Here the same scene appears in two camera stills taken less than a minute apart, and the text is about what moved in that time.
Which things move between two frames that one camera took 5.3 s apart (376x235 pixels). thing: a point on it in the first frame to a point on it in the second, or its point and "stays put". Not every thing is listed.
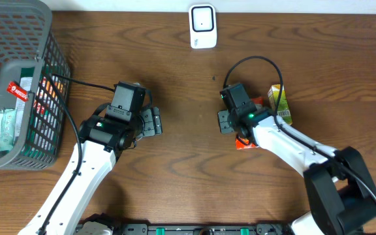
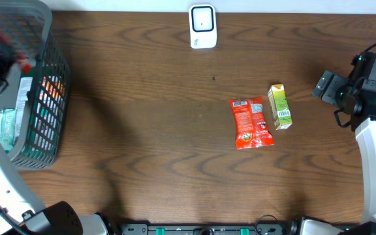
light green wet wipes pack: [1, 132] stays put
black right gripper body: [226, 124] to [337, 91]
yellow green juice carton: [280, 103] stays put
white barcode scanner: [202, 26] stays put
